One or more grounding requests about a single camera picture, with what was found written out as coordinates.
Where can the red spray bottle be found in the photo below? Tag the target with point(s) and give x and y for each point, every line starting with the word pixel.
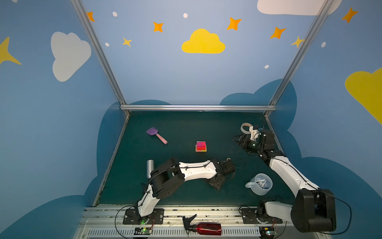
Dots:
pixel 209 229

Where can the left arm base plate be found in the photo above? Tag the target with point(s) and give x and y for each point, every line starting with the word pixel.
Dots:
pixel 131 217

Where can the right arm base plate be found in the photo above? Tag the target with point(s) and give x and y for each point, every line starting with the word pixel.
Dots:
pixel 247 215

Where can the aluminium corner post right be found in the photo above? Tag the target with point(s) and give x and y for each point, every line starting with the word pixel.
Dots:
pixel 317 24

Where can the light blue mug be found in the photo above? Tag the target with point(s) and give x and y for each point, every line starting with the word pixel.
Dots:
pixel 261 184

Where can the purple pink toy spatula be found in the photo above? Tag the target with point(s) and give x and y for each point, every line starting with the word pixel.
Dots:
pixel 153 131

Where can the left controller board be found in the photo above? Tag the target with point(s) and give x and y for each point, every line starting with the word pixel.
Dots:
pixel 143 231

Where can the aluminium corner post left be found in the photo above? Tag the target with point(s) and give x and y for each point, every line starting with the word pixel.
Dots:
pixel 87 25

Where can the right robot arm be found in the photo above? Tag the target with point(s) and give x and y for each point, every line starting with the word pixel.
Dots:
pixel 313 209

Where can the white tape roll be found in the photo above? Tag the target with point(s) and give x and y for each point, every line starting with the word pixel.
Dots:
pixel 246 128

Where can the silver metal can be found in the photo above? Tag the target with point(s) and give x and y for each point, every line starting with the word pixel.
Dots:
pixel 150 167

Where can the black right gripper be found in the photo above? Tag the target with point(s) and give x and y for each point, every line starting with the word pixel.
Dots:
pixel 244 140

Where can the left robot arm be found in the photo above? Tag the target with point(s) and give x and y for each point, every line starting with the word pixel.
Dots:
pixel 168 177

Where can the controller board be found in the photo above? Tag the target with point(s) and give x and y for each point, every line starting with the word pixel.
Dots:
pixel 143 231
pixel 267 233

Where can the right controller board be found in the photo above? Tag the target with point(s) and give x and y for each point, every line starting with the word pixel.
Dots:
pixel 267 233

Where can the aluminium corner post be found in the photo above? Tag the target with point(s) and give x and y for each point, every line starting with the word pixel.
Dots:
pixel 317 24
pixel 87 25

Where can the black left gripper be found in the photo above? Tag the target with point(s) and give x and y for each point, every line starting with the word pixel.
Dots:
pixel 217 181

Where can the aluminium frame rail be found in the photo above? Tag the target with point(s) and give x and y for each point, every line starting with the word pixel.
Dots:
pixel 198 108

